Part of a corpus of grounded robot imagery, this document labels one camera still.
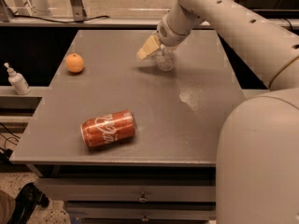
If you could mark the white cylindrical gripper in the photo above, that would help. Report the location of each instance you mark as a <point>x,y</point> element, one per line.
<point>167,33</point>

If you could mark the clear plastic water bottle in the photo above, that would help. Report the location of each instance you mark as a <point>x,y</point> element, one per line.
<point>164,58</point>

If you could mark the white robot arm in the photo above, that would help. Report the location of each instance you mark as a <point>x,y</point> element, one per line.
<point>257,165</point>

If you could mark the red coke can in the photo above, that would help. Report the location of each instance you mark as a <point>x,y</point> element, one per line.
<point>108,129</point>

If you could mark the white pump dispenser bottle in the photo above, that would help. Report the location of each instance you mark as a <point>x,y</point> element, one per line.
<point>17,80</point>

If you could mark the orange fruit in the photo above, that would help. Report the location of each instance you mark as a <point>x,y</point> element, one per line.
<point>74,63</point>

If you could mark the upper grey drawer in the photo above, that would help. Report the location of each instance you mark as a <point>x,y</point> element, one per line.
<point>126,190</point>

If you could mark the grey drawer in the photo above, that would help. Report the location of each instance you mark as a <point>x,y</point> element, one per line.
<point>126,190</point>
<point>151,211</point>

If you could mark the lower grey drawer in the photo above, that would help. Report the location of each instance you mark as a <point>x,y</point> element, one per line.
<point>151,211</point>

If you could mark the black shoe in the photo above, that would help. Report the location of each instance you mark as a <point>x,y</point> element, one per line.
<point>26,201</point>

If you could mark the metal frame bracket left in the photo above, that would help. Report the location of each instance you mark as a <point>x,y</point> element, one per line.
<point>78,10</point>

